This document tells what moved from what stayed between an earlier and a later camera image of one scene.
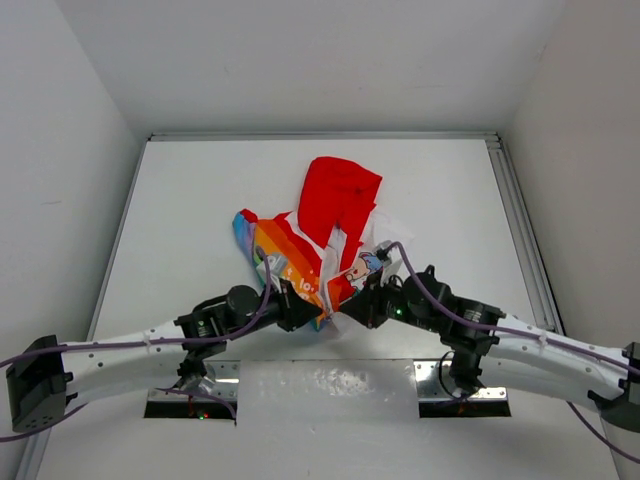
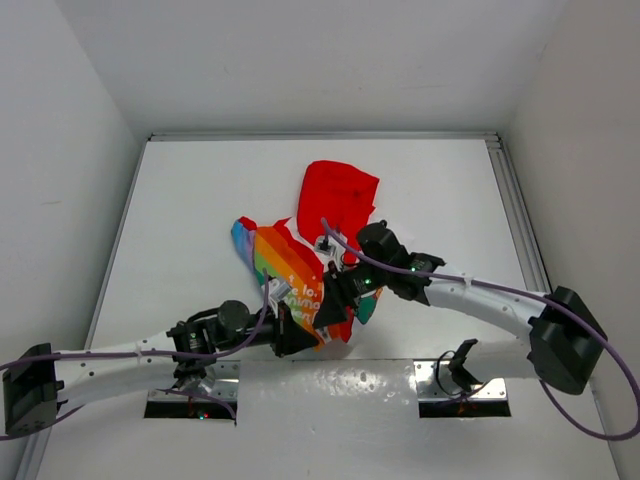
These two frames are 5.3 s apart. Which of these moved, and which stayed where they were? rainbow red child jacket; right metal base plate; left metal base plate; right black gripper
Moved: right black gripper
Stayed: right metal base plate; left metal base plate; rainbow red child jacket
